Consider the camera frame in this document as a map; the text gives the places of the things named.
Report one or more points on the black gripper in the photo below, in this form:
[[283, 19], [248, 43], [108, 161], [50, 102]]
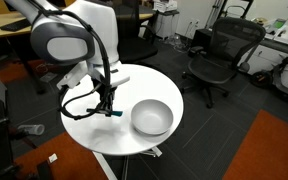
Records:
[[106, 98]]

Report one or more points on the teal marker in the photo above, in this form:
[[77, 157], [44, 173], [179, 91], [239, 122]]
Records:
[[117, 113]]

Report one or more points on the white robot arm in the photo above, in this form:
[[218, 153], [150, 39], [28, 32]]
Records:
[[83, 35]]

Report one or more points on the white bowl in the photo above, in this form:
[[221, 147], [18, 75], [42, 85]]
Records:
[[151, 117]]

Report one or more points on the round white table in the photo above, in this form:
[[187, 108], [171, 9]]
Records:
[[116, 136]]

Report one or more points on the black office chair far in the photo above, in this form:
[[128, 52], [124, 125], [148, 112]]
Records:
[[135, 41]]

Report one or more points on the clear plastic bottle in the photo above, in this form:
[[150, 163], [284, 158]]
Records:
[[36, 129]]

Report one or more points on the black keyboard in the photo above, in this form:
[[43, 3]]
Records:
[[16, 26]]

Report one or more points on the wooden desk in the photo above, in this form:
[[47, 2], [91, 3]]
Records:
[[9, 18]]

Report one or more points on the black mesh office chair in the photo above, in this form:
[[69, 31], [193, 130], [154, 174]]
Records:
[[231, 38]]

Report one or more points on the black scooter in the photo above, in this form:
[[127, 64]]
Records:
[[265, 78]]

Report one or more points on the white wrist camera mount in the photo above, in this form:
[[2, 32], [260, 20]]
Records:
[[118, 75]]

